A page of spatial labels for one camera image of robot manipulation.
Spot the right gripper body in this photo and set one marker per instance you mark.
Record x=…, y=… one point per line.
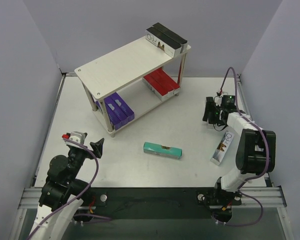
x=212, y=116

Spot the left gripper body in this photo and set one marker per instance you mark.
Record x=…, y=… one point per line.
x=90, y=151

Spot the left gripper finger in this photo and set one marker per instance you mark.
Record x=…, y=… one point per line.
x=83, y=137
x=97, y=148

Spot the purple toothpaste box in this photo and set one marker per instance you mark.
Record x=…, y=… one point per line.
x=113, y=118
x=118, y=111

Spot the teal toothpaste box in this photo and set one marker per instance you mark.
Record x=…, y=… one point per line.
x=163, y=151

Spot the black toothpaste box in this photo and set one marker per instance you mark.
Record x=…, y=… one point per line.
x=168, y=45

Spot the red silver toothpaste box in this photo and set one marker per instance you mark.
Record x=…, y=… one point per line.
x=156, y=76

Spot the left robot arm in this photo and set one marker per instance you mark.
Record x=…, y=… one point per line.
x=63, y=193

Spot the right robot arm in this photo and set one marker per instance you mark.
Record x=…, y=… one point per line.
x=256, y=151

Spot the white two-tier shelf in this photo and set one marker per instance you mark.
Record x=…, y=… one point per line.
x=122, y=71

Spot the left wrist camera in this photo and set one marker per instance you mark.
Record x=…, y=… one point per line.
x=73, y=139

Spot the aluminium frame rail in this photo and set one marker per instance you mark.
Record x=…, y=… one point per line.
x=156, y=167

